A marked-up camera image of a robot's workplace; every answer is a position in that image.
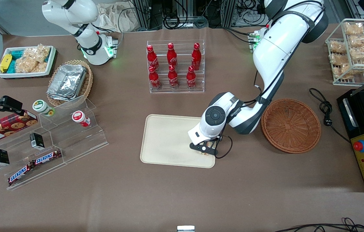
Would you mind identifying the red cookie box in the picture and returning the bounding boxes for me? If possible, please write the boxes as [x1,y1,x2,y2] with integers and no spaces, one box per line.
[0,111,38,146]

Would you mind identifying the Snickers chocolate bar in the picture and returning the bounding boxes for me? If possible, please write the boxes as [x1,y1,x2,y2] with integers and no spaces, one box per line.
[33,150,63,166]
[7,162,34,187]

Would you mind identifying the black power cable with plug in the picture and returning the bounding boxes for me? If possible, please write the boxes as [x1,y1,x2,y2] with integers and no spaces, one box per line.
[309,88,352,144]

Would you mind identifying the black appliance yellow control panel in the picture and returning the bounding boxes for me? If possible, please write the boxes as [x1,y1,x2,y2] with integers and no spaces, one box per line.
[337,69,364,193]

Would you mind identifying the clear acrylic bottle rack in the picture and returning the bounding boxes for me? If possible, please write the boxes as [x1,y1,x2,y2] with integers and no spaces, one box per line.
[146,40,205,94]

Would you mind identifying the green lid yogurt cup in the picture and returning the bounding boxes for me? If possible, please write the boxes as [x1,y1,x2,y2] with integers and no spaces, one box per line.
[33,100,55,117]

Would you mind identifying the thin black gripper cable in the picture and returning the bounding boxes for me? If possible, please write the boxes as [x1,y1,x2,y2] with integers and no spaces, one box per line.
[215,135,233,159]

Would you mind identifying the aluminium frame post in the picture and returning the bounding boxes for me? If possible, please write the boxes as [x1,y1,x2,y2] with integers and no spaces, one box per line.
[222,0,238,28]
[132,0,167,31]

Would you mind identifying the teal snack packet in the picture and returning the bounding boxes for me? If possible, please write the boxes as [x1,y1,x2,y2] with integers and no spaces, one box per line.
[8,48,25,73]

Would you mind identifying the yellow snack packet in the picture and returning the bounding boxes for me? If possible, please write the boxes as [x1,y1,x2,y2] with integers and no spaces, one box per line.
[0,54,13,73]

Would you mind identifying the round brown wicker basket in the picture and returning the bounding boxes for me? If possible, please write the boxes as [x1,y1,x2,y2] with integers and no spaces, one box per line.
[261,98,321,154]

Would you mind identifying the clear acrylic tiered stand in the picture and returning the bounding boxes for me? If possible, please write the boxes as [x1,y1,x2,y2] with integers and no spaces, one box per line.
[0,95,109,191]

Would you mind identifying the oval wicker basket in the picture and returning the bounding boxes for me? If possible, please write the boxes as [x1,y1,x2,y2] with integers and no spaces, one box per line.
[47,59,94,107]

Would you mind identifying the aluminium foil container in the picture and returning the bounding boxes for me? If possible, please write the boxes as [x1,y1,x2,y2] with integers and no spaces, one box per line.
[47,64,87,102]

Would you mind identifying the white rectangular snack bin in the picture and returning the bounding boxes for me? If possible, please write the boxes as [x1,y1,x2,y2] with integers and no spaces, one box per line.
[0,45,57,79]

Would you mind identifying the cream plastic tray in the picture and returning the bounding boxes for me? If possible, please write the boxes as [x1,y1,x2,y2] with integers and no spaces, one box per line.
[140,114,216,169]

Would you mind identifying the small black box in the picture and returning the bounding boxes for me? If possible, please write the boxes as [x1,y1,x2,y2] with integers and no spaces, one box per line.
[29,132,45,150]
[0,149,10,166]

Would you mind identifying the black floor cables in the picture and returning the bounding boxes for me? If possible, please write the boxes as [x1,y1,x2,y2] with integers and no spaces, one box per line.
[275,217,364,232]

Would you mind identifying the crumpled white cloth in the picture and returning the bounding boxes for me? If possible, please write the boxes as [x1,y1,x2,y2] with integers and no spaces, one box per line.
[97,3,138,33]

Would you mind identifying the red lid yogurt cup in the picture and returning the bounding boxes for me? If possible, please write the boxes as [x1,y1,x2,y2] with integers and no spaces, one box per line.
[72,111,91,127]

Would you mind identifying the red cola bottle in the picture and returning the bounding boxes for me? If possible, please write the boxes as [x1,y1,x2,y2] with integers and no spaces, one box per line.
[168,64,179,89]
[167,43,178,67]
[146,45,159,70]
[186,66,197,89]
[148,66,162,90]
[191,43,202,70]

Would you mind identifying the rice cracker clear bag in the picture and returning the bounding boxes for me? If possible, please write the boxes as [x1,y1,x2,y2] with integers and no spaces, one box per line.
[15,44,51,73]

